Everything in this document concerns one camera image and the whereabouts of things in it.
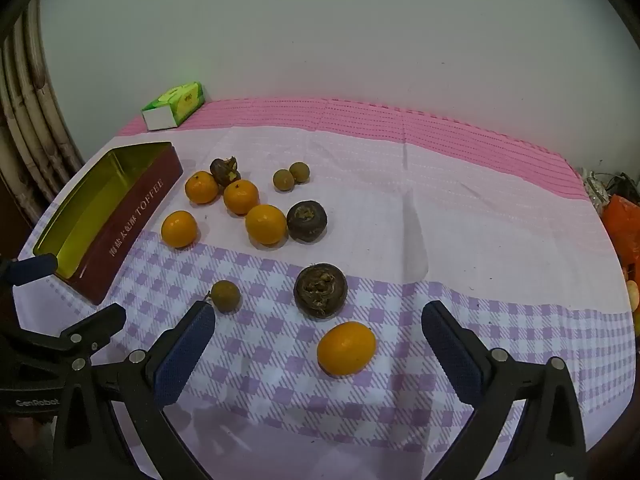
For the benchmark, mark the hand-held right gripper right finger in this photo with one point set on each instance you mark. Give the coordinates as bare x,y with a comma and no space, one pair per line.
450,355

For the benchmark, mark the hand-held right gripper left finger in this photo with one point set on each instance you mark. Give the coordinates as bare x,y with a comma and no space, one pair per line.
185,355

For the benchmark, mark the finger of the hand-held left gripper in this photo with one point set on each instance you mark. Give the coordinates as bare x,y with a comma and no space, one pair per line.
32,266
97,322

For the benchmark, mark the small brown longan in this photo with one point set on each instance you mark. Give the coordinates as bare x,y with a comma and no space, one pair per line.
282,179
300,171
225,296

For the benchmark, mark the gold metal tray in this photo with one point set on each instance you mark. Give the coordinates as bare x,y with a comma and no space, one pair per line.
85,210

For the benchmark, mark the oval orange mandarin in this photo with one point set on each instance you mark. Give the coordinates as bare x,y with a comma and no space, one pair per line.
346,349

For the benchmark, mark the small orange mandarin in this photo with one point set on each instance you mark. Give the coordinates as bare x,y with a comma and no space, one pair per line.
179,228
202,187
241,197
266,224

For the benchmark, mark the dark brown water chestnut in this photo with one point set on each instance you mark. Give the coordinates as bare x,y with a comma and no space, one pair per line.
306,221
225,171
320,290

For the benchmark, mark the brown wooden cabinet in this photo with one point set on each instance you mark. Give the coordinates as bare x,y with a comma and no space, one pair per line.
12,230

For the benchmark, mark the beige patterned curtain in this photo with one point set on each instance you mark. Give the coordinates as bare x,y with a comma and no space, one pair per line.
30,110

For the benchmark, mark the pink and purple checked tablecloth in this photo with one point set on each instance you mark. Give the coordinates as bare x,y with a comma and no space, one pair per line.
450,185

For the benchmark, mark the pale yellow round object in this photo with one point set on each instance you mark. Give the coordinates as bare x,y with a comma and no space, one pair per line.
633,295

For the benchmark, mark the orange plastic bag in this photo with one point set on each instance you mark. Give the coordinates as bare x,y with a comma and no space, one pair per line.
622,230

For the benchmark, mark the green tissue box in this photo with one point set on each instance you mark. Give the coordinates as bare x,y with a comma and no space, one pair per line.
175,102

